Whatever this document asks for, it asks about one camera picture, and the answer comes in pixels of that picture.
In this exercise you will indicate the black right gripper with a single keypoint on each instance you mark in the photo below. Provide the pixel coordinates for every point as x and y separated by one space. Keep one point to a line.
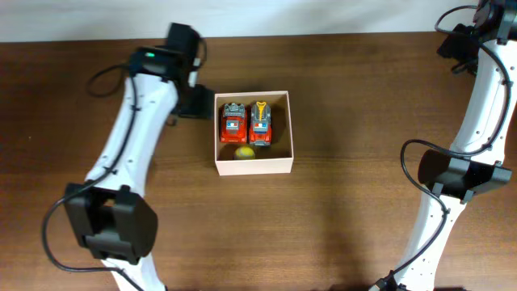
454 46

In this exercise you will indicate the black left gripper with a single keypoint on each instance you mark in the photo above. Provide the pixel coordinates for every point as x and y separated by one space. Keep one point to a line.
206 111

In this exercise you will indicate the red fire truck grey top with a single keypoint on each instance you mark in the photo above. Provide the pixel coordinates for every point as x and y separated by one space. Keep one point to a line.
234 123

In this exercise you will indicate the yellow toy ball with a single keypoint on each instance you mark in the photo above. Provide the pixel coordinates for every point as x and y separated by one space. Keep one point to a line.
244 153

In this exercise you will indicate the fire truck with yellow ladder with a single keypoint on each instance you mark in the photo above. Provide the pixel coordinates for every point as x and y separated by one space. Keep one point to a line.
260 130

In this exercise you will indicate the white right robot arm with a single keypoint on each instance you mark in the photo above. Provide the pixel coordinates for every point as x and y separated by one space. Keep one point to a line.
450 178

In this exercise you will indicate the pink cardboard box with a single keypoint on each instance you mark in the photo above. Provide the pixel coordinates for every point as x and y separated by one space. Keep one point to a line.
274 159

